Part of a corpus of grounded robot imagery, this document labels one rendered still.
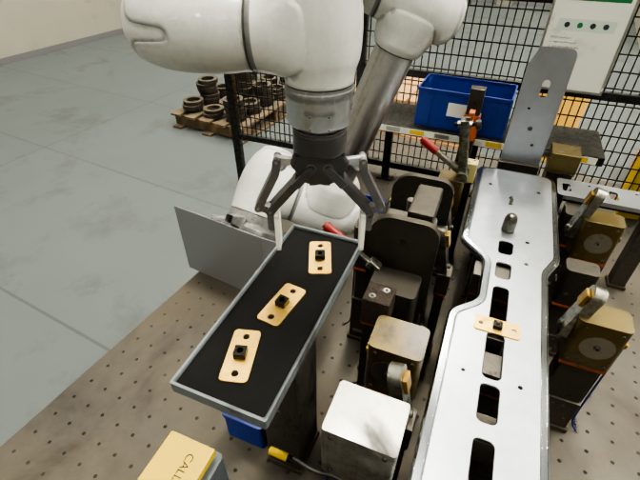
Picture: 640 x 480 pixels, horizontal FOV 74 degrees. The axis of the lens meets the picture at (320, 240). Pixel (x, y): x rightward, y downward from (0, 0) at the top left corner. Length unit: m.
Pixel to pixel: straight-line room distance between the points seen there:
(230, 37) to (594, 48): 1.34
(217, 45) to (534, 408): 0.71
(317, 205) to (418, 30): 0.53
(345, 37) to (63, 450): 1.02
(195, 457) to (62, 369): 1.80
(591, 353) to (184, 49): 0.86
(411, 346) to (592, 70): 1.23
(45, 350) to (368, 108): 1.88
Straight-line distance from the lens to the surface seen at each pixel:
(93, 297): 2.57
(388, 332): 0.73
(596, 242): 1.24
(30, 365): 2.40
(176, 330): 1.28
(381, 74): 1.11
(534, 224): 1.21
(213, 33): 0.54
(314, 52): 0.52
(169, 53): 0.57
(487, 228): 1.15
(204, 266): 1.40
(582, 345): 0.96
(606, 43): 1.69
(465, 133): 1.17
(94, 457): 1.14
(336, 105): 0.55
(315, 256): 0.72
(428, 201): 0.85
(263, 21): 0.53
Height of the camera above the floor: 1.64
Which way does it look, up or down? 38 degrees down
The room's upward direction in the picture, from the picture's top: straight up
